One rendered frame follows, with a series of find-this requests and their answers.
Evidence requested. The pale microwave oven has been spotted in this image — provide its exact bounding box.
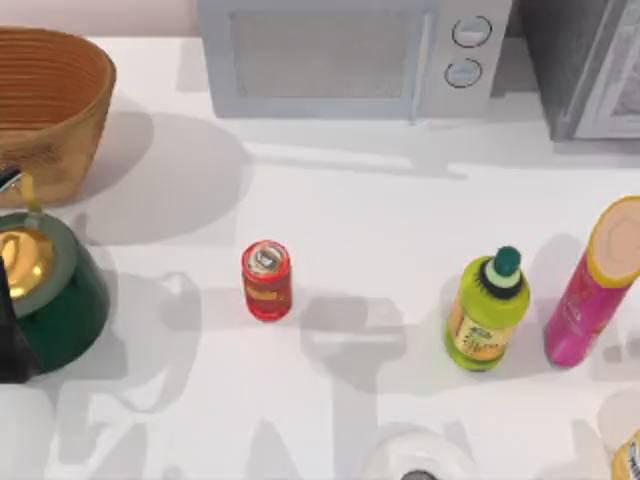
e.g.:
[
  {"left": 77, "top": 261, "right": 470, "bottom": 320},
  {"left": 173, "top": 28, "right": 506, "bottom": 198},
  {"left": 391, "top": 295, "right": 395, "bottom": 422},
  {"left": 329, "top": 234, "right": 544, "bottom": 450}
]
[{"left": 196, "top": 0, "right": 514, "bottom": 127}]

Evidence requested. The green kettle with gold lid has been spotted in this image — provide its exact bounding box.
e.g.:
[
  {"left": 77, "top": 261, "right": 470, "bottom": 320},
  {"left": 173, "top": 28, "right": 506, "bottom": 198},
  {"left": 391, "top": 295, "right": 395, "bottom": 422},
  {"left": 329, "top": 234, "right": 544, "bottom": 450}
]
[{"left": 0, "top": 168, "right": 112, "bottom": 377}]

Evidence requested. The green bottle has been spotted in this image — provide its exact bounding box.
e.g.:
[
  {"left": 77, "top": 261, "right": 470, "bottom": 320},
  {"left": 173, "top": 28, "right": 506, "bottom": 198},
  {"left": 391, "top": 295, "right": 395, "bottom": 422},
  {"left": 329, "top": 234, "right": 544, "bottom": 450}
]
[{"left": 443, "top": 245, "right": 532, "bottom": 373}]

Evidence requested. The woven brown basket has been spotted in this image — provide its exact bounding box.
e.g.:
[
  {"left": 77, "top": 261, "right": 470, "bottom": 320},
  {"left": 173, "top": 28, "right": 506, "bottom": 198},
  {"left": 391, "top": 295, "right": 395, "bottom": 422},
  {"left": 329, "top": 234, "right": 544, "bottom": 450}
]
[{"left": 0, "top": 27, "right": 118, "bottom": 207}]

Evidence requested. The round microwave knob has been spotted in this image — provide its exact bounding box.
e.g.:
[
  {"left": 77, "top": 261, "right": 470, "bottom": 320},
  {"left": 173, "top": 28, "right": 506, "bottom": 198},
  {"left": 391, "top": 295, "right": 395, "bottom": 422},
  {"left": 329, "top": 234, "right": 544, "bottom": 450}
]
[
  {"left": 443, "top": 56, "right": 484, "bottom": 90},
  {"left": 451, "top": 14, "right": 494, "bottom": 49}
]

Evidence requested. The microwave door handle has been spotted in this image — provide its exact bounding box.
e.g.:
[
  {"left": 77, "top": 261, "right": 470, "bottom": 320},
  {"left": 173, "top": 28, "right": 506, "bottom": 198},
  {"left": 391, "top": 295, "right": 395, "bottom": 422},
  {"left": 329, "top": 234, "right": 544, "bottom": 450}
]
[{"left": 408, "top": 10, "right": 434, "bottom": 126}]

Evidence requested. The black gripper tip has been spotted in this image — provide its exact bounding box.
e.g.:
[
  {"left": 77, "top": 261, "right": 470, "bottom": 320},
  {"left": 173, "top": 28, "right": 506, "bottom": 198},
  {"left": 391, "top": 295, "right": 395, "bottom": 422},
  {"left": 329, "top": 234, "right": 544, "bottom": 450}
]
[{"left": 0, "top": 254, "right": 37, "bottom": 385}]

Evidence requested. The pink tube can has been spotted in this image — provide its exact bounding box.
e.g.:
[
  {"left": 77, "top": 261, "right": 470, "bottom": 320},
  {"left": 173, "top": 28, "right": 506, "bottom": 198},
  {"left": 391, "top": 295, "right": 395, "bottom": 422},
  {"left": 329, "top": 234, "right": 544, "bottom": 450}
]
[{"left": 544, "top": 194, "right": 640, "bottom": 370}]

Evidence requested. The yellow bottle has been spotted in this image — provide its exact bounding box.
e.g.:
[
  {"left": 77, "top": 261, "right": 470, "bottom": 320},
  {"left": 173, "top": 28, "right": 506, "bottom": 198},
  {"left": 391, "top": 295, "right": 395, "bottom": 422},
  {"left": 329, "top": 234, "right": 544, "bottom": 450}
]
[{"left": 608, "top": 428, "right": 640, "bottom": 480}]

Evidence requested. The red can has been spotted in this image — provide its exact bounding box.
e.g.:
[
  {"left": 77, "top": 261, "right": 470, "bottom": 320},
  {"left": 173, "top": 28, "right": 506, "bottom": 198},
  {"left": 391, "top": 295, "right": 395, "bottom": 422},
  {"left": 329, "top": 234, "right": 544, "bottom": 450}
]
[{"left": 240, "top": 239, "right": 294, "bottom": 323}]

